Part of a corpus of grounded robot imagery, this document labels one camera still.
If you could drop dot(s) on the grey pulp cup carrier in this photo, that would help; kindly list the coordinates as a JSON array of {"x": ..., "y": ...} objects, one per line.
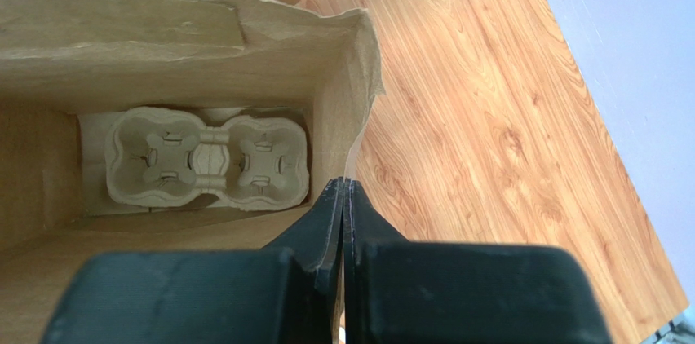
[{"x": 158, "y": 158}]

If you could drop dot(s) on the brown paper bag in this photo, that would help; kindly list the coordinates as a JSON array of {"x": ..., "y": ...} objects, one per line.
[{"x": 71, "y": 68}]

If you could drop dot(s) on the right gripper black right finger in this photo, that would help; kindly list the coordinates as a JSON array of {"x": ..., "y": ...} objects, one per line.
[{"x": 404, "y": 291}]

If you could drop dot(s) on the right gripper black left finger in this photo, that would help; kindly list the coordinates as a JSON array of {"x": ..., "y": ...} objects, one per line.
[{"x": 285, "y": 292}]

